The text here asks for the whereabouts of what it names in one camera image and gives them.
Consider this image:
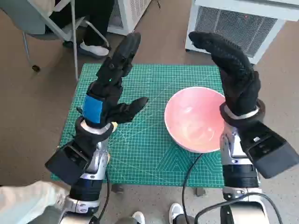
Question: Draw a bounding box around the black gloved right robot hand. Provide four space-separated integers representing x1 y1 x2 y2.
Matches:
188 31 262 117

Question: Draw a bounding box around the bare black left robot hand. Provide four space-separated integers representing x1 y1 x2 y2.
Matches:
81 32 150 128

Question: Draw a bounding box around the pink bowl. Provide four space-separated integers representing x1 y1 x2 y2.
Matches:
164 86 227 154

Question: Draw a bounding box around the large white mesh cabinet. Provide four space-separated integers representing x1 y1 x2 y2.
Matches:
185 0 299 65

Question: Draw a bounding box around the green cutting mat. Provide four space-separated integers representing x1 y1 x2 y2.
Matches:
50 63 226 189

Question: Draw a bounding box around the seated person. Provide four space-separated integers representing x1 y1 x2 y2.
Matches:
45 0 115 59

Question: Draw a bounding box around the small white mesh cabinet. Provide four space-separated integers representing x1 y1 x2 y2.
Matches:
107 0 152 36

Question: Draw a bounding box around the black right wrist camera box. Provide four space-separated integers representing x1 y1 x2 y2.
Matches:
238 121 299 180

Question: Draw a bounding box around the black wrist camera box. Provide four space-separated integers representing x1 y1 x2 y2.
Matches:
44 141 91 186
238 121 299 180

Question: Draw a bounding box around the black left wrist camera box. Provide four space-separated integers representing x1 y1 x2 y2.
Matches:
44 141 91 186

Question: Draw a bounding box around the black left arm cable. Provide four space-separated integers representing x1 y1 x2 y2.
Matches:
90 170 111 224

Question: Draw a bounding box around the grey chair with metal frame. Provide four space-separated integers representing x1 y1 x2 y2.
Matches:
0 0 110 81

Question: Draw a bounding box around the long black robot cable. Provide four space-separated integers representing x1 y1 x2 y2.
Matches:
181 153 204 224

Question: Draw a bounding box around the black right shoulder cable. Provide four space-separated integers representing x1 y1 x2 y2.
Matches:
193 192 287 224

